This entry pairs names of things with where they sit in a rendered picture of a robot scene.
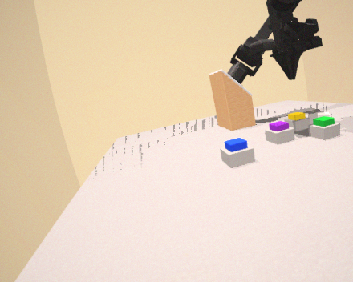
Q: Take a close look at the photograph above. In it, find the blue button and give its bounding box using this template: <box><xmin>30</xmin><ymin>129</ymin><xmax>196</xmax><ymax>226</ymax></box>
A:
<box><xmin>220</xmin><ymin>138</ymin><xmax>255</xmax><ymax>168</ymax></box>

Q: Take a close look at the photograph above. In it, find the green button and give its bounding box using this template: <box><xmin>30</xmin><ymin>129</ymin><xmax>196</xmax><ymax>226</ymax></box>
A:
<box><xmin>308</xmin><ymin>116</ymin><xmax>340</xmax><ymax>140</ymax></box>

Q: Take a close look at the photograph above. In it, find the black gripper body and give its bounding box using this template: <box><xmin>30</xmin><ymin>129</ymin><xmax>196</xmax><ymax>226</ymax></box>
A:
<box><xmin>250</xmin><ymin>14</ymin><xmax>323</xmax><ymax>56</ymax></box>

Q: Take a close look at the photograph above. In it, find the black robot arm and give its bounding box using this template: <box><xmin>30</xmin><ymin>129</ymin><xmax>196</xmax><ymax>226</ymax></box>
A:
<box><xmin>228</xmin><ymin>0</ymin><xmax>319</xmax><ymax>84</ymax></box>

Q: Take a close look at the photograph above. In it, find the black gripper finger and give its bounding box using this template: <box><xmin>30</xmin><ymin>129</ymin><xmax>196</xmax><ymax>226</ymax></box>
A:
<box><xmin>290</xmin><ymin>49</ymin><xmax>306</xmax><ymax>80</ymax></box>
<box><xmin>270</xmin><ymin>50</ymin><xmax>293</xmax><ymax>80</ymax></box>

